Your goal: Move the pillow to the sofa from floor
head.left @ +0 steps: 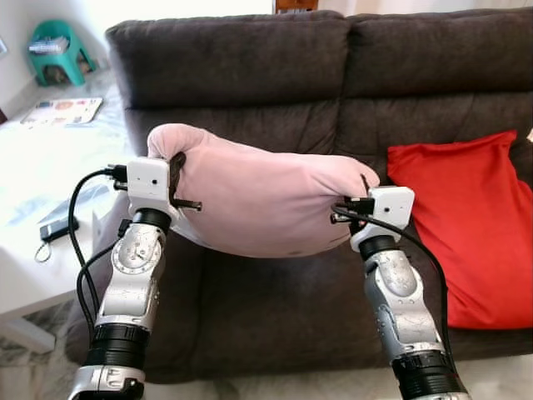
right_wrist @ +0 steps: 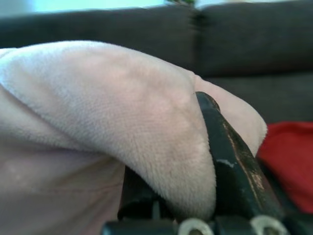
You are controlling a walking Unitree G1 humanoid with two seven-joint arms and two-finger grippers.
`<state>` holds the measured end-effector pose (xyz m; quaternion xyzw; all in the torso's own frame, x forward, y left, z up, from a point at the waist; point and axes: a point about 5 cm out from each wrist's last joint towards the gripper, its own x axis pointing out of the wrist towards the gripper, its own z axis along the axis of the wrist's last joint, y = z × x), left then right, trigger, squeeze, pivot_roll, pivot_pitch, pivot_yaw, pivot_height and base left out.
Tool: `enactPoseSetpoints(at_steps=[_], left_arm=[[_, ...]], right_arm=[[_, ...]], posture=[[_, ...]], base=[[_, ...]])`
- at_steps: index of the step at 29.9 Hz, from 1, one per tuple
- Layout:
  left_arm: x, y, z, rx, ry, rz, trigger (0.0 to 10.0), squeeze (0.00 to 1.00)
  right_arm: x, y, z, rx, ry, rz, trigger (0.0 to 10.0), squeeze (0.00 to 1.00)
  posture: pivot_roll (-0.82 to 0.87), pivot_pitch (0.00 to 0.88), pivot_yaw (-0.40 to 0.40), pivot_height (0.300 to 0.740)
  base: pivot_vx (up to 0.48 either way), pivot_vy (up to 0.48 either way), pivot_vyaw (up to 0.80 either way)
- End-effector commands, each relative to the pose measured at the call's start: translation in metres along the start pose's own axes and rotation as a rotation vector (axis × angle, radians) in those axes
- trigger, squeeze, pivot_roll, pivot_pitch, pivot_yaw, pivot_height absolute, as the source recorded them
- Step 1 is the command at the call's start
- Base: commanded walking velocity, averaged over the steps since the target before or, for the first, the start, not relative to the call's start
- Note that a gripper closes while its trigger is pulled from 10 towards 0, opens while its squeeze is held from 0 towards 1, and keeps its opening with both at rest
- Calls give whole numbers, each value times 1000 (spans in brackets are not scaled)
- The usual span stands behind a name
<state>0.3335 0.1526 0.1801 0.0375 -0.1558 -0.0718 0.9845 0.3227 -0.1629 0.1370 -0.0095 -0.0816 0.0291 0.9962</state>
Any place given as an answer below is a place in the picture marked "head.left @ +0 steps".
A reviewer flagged pink pillow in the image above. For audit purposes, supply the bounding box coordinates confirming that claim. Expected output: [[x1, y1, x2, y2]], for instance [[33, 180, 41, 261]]
[[147, 123, 381, 259]]

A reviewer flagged red pillow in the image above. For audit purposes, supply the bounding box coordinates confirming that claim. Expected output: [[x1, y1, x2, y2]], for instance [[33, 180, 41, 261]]
[[387, 129, 533, 330]]

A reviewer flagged dark brown fabric sofa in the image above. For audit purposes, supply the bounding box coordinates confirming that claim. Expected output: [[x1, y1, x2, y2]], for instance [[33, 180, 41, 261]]
[[65, 8, 533, 386]]

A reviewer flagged teal plastic stool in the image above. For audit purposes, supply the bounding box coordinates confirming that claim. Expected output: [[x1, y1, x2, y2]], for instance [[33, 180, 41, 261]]
[[27, 20, 99, 88]]

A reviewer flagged white side table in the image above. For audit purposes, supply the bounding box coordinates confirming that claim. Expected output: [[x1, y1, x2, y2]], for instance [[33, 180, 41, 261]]
[[0, 125, 134, 353]]

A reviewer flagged brown wooden furniture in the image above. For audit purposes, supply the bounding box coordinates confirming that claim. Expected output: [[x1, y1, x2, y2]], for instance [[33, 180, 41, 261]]
[[275, 0, 319, 13]]

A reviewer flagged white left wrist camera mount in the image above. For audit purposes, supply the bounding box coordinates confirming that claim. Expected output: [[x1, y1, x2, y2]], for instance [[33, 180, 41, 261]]
[[125, 157, 177, 209]]

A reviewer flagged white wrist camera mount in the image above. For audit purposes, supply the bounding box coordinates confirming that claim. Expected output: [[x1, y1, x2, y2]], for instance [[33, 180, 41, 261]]
[[125, 157, 177, 209], [350, 186, 416, 251]]

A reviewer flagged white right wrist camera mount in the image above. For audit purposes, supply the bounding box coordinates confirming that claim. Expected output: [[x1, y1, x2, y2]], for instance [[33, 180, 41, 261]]
[[350, 186, 416, 251]]

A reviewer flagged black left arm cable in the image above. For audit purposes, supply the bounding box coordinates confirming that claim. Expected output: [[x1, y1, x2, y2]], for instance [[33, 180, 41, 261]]
[[68, 165, 130, 334]]

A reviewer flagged black device with strap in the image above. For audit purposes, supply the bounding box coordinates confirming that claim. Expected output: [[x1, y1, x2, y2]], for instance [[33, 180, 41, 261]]
[[35, 215, 81, 263]]

